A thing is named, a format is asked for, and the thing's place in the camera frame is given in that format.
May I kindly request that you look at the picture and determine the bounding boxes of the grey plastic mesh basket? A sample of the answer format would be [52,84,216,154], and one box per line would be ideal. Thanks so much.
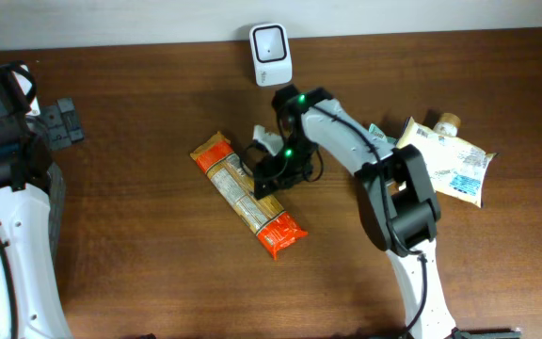
[47,163,66,262]

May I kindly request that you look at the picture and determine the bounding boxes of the orange spaghetti package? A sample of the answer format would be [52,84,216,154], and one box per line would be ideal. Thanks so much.
[190,132,308,260]

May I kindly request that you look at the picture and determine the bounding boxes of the pale yellow snack package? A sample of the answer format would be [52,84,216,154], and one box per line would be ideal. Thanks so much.
[396,117,497,207]

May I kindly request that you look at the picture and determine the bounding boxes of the black camera cable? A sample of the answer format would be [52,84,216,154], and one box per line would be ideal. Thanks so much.
[240,105,430,338]

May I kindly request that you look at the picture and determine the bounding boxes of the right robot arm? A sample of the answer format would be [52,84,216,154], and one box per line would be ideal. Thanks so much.
[253,85,456,338]

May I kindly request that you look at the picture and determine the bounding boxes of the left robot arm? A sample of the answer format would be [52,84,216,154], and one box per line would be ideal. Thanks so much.
[0,61,85,338]

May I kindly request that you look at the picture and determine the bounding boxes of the white cream tube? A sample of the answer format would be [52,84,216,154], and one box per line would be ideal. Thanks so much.
[433,113,461,137]

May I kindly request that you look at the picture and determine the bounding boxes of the teal wet wipes pack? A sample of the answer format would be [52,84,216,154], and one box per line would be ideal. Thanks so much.
[368,123,398,145]

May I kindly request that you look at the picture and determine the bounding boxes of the white barcode scanner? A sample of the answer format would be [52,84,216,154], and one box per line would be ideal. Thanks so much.
[248,23,293,87]

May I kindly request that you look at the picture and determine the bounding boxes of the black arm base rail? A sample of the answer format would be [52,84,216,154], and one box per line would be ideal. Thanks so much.
[449,330,522,339]

